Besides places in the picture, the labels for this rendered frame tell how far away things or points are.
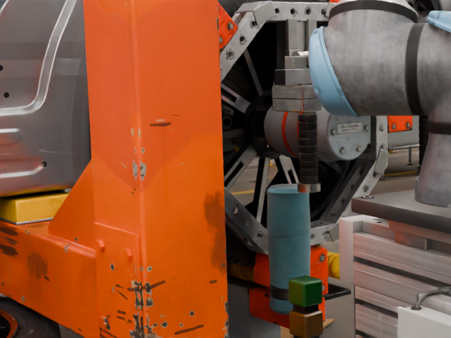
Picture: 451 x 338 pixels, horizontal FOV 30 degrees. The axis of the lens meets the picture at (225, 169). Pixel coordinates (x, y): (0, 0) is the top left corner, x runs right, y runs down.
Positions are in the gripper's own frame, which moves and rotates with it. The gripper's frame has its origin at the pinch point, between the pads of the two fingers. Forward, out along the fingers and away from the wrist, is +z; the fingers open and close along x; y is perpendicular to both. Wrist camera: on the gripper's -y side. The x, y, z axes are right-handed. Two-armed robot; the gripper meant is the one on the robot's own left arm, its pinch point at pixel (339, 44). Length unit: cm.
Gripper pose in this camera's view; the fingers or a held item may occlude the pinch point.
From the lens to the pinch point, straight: 146.2
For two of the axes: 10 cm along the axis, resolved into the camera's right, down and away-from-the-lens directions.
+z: -7.5, 4.9, -4.4
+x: -2.2, 4.5, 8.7
